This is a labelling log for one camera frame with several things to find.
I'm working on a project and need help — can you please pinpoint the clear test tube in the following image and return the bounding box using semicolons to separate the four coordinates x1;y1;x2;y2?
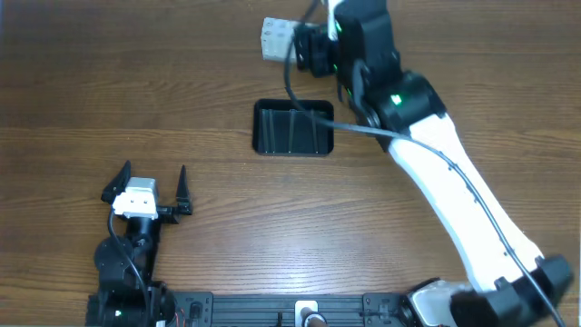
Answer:
262;108;276;154
287;108;297;154
310;108;320;154

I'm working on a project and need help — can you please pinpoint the black tray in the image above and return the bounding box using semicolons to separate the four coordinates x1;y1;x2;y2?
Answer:
251;98;336;158

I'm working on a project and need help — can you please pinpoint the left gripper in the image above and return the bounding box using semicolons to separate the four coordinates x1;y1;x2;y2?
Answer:
100;159;194;225

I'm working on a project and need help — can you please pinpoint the mounting rail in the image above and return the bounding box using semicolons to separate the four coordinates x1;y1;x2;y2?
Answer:
85;290;412;327

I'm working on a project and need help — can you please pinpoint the white test tube rack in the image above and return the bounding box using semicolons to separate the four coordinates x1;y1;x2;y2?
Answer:
261;16;301;64

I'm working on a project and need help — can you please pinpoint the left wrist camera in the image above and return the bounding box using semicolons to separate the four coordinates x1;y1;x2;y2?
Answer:
112;176;161;221

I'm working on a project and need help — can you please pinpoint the black cable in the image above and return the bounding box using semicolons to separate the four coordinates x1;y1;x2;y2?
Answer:
283;0;568;327
106;209;151;319

